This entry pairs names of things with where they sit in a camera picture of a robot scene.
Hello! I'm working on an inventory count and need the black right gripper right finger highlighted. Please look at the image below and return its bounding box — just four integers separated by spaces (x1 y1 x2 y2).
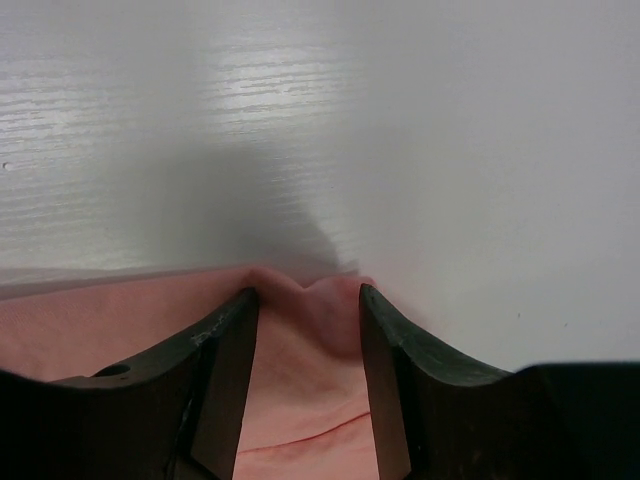
359 284 639 479

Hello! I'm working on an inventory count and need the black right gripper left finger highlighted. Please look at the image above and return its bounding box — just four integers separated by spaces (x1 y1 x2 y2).
1 289 259 479

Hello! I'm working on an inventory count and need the pink t shirt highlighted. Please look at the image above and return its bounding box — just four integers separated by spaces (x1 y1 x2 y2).
1 267 378 479

